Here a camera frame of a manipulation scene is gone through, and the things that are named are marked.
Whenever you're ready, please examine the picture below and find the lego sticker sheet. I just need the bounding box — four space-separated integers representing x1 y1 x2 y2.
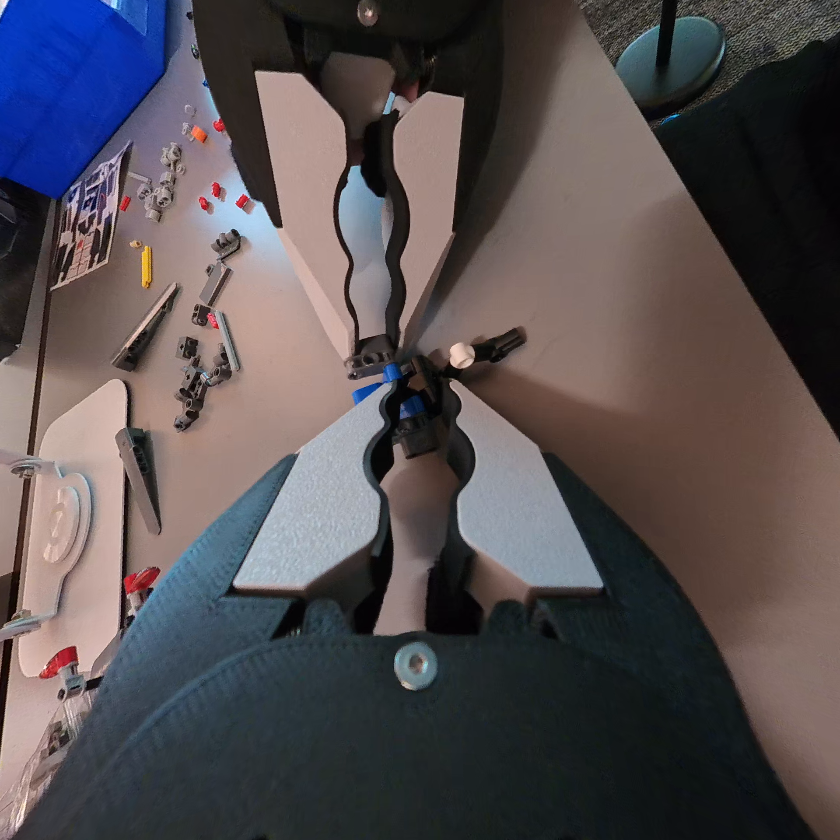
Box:
49 141 132 291

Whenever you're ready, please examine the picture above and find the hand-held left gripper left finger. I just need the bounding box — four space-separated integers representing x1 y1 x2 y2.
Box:
231 382 403 636

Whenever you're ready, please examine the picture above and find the short grey lego beam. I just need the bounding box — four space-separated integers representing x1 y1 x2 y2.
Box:
200 262 234 306

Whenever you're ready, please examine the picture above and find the large lego vehicle model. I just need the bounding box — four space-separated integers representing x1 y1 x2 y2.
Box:
38 566 161 756

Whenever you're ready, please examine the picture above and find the person's dark clothing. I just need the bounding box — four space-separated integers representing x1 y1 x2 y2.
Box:
653 39 840 421

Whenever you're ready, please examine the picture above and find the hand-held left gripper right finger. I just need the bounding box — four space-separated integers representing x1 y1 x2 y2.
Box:
425 379 606 636

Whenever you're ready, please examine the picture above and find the blue storage bin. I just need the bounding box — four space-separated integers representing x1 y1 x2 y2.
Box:
0 0 168 201

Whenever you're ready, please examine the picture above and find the clear plastic bag of parts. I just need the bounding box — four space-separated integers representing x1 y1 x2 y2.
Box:
0 689 99 840

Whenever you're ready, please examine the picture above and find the dark grey tapered lego panel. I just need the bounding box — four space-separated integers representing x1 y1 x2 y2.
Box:
115 427 163 536
110 282 179 370

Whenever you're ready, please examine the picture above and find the blue and black lego subassembly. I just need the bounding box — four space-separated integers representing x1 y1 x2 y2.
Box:
351 326 528 460

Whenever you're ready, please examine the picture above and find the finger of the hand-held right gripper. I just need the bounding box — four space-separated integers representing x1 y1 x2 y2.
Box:
255 70 362 361
363 91 466 353

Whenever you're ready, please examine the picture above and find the cluster of light grey lego connectors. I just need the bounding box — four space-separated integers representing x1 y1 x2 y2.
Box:
128 140 188 225

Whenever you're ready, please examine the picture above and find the small dark grey lego connector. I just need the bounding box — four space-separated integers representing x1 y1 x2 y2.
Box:
344 335 401 382

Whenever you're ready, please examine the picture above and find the cluster of dark grey lego pieces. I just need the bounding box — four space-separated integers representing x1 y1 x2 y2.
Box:
172 305 237 434

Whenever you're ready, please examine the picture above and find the black round-base floor stand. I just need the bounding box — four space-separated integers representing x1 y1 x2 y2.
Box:
615 0 728 114

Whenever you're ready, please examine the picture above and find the white book stand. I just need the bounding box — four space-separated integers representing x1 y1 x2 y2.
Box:
0 378 129 678

